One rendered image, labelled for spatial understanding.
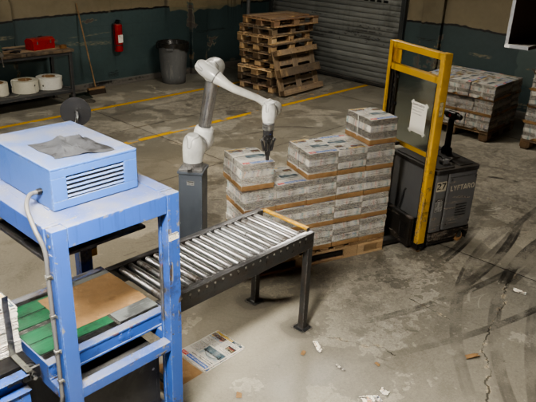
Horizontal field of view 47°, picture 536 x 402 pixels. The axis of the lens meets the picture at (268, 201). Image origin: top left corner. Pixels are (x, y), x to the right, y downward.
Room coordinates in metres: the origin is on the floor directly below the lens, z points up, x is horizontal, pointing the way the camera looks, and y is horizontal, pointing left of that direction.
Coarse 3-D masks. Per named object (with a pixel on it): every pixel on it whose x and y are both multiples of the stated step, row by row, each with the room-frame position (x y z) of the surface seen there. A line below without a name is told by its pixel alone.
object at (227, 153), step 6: (228, 150) 4.80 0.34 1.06; (234, 150) 4.80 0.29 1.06; (240, 150) 4.81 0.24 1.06; (246, 150) 4.82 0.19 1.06; (252, 150) 4.83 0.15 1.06; (258, 150) 4.84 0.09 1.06; (228, 156) 4.72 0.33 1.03; (228, 162) 4.71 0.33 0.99; (228, 168) 4.70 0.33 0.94; (228, 174) 4.71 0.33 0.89
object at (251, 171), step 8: (240, 160) 4.56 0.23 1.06; (248, 160) 4.57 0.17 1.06; (256, 160) 4.58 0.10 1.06; (264, 160) 4.59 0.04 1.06; (272, 160) 4.61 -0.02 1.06; (240, 168) 4.50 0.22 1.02; (248, 168) 4.49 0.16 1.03; (256, 168) 4.52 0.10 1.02; (264, 168) 4.56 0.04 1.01; (272, 168) 4.60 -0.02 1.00; (240, 176) 4.49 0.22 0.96; (248, 176) 4.50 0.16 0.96; (256, 176) 4.53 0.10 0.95; (264, 176) 4.57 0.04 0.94; (272, 176) 4.60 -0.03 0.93; (240, 184) 4.49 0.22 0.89; (248, 184) 4.50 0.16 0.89; (256, 184) 4.53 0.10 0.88
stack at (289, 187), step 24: (288, 168) 5.05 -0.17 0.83; (240, 192) 4.59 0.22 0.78; (264, 192) 4.60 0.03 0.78; (288, 192) 4.71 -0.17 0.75; (312, 192) 4.82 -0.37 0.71; (336, 192) 4.94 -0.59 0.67; (264, 216) 4.61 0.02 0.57; (288, 216) 4.71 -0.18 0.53; (312, 216) 4.82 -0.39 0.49; (336, 216) 4.93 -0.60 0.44; (336, 240) 4.95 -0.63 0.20; (312, 264) 4.84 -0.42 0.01
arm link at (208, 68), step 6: (198, 60) 4.55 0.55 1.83; (204, 60) 4.56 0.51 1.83; (210, 60) 4.59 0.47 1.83; (198, 66) 4.51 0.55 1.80; (204, 66) 4.50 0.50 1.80; (210, 66) 4.51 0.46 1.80; (216, 66) 4.56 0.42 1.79; (198, 72) 4.52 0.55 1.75; (204, 72) 4.48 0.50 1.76; (210, 72) 4.48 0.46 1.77; (216, 72) 4.49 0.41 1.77; (210, 78) 4.48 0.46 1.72
